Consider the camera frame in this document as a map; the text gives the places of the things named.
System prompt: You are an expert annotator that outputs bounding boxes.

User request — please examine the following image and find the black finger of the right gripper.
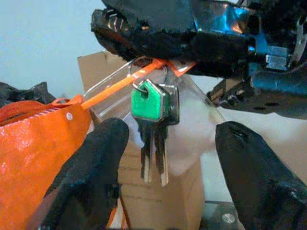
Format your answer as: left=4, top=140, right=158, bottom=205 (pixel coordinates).
left=92, top=23, right=250, bottom=78
left=90, top=0, right=195, bottom=30

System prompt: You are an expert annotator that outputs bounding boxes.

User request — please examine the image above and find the orange white shopping bag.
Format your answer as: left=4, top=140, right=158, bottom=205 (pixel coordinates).
left=0, top=94, right=94, bottom=230

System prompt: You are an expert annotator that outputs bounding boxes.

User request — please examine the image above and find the large brown cardboard box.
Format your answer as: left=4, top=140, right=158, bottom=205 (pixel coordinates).
left=76, top=51, right=206, bottom=230

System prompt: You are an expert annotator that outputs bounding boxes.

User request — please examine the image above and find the orange zip tie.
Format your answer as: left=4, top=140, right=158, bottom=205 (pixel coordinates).
left=81, top=58, right=198, bottom=110

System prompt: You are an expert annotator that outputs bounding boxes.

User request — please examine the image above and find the dark bundle of items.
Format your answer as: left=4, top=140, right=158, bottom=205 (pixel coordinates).
left=0, top=81, right=57, bottom=109

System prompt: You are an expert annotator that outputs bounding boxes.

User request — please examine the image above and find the key with green head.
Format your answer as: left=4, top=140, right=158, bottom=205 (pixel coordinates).
left=130, top=79, right=168, bottom=184

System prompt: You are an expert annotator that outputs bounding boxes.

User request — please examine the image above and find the silver key ring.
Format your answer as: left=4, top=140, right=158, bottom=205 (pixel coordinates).
left=129, top=56, right=169, bottom=93

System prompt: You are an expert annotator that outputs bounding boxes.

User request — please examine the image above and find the key with silver head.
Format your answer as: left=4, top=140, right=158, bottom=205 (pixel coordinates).
left=153, top=83, right=180, bottom=187

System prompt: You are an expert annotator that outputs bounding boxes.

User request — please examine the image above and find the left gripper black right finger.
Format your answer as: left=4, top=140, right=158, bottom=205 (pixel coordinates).
left=214, top=120, right=307, bottom=230

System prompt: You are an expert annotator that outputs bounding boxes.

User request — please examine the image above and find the round silver table screw cap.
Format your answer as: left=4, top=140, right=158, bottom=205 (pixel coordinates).
left=221, top=213, right=235, bottom=224

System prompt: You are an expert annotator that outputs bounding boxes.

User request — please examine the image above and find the black glass low table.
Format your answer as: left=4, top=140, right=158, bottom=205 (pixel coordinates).
left=203, top=199, right=243, bottom=230

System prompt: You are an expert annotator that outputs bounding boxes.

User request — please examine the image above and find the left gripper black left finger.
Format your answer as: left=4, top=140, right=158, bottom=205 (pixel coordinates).
left=40, top=117, right=130, bottom=230

